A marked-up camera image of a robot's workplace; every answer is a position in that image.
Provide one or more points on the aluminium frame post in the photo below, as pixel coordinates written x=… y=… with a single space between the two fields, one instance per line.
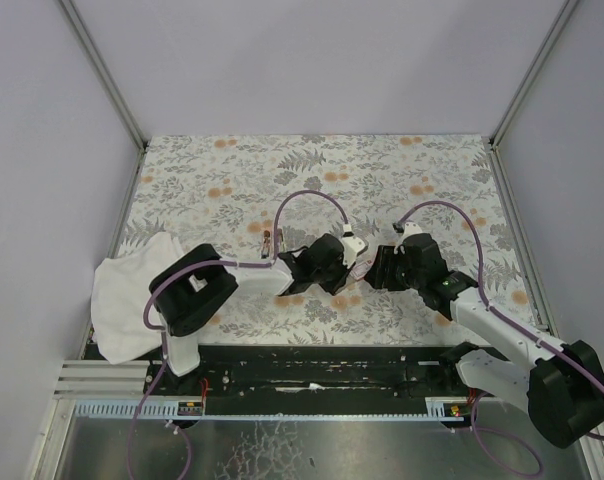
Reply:
x=534 y=70
x=90 y=49

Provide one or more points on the white cable duct strip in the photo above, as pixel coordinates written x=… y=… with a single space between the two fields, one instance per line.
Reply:
x=149 y=410

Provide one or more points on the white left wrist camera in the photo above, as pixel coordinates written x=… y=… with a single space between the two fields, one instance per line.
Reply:
x=353 y=246

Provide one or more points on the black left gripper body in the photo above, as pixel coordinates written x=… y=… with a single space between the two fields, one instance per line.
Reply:
x=339 y=273

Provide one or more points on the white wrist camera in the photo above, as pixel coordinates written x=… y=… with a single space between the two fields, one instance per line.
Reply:
x=353 y=246
x=407 y=229

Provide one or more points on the floral patterned table mat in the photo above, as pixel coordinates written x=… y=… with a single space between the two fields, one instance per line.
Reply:
x=226 y=190

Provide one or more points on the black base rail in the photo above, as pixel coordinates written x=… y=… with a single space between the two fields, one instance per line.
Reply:
x=315 y=381

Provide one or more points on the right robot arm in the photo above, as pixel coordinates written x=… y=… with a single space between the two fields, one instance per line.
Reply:
x=559 y=386

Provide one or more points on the right aluminium frame post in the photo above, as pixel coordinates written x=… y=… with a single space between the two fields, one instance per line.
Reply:
x=534 y=70

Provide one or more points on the white cloth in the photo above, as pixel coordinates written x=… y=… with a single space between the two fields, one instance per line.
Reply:
x=120 y=294

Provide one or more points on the red white staple box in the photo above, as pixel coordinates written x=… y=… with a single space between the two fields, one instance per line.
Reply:
x=360 y=269

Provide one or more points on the pink small object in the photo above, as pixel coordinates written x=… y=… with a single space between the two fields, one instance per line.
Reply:
x=266 y=244

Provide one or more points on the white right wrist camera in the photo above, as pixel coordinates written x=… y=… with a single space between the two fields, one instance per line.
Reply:
x=407 y=229

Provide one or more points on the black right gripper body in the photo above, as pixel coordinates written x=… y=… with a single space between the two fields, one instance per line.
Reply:
x=383 y=267

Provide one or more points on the left aluminium frame post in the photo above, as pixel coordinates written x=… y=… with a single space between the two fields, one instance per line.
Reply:
x=90 y=49

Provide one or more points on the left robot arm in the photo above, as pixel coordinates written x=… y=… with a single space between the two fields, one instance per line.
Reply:
x=192 y=290

